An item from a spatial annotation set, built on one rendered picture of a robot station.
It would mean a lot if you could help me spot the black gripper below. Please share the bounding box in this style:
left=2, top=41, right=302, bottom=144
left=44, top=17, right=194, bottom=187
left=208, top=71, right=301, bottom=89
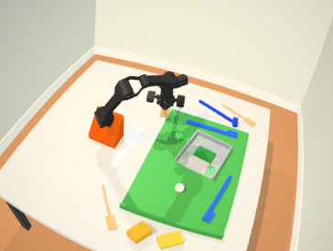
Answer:
left=145, top=90, right=186, bottom=109

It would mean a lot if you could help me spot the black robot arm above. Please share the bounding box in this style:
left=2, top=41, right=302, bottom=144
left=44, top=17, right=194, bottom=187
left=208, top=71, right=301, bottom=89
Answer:
left=94, top=71, right=188, bottom=128

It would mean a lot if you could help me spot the white golf ball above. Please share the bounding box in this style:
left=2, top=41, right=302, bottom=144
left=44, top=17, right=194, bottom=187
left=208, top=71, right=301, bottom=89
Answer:
left=176, top=183, right=184, bottom=192

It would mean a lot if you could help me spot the green flat mat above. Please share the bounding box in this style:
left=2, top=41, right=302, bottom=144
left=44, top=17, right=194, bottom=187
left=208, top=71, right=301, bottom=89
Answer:
left=122, top=109, right=249, bottom=235

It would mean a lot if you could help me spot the yellow flat block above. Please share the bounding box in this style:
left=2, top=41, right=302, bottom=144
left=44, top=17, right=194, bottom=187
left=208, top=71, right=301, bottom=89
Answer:
left=156, top=231, right=184, bottom=250

